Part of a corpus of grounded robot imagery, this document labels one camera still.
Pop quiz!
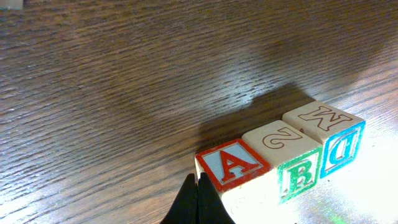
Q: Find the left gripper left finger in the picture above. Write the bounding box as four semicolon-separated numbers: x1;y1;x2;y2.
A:
160;174;197;224

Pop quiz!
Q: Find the wooden block green side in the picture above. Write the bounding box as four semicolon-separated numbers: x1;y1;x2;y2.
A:
195;139;299;223

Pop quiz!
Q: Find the block green letter B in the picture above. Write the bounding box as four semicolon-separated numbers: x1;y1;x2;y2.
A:
242;120;323;203

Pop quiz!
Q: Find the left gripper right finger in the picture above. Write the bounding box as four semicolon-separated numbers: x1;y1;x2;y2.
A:
197;172;235;224

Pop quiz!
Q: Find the block blue letter D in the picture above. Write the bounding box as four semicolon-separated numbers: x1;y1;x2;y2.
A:
282;101;366;179

